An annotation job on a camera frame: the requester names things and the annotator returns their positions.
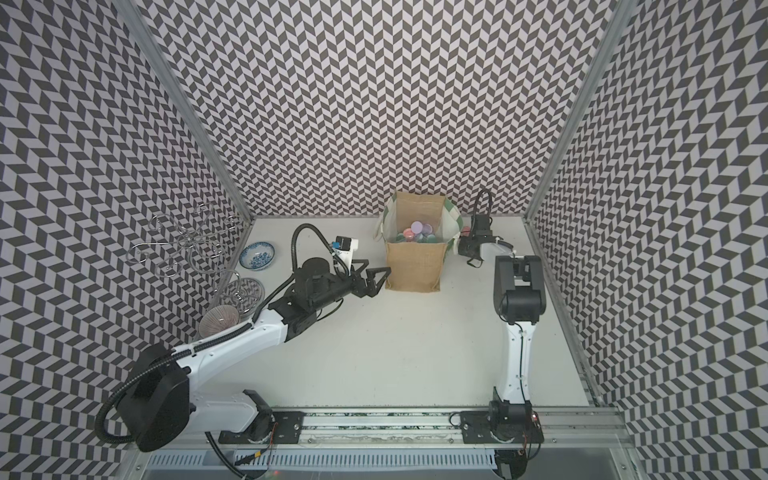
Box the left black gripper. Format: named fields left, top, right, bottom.
left=313, top=259, right=392, bottom=312

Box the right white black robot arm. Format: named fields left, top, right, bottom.
left=458, top=213, right=547, bottom=447

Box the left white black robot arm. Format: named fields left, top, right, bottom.
left=93, top=257, right=392, bottom=452

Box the blue white patterned bowl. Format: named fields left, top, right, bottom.
left=239, top=241, right=276, bottom=271

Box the clear glass plate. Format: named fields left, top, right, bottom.
left=218, top=278, right=265, bottom=317

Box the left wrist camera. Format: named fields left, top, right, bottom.
left=331, top=236, right=359, bottom=271

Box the wire metal rack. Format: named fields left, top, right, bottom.
left=122, top=204, right=240, bottom=278

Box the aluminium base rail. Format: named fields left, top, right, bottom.
left=117, top=406, right=647, bottom=479

